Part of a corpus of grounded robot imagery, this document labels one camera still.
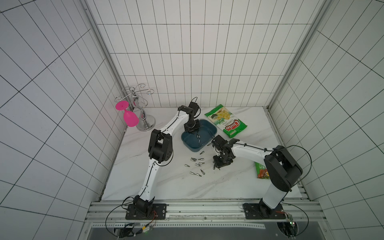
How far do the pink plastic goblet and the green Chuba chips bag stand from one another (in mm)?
524

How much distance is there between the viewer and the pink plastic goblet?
0.84 meters

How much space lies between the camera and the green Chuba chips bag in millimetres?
1057

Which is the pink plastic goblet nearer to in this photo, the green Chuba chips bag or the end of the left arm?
the end of the left arm
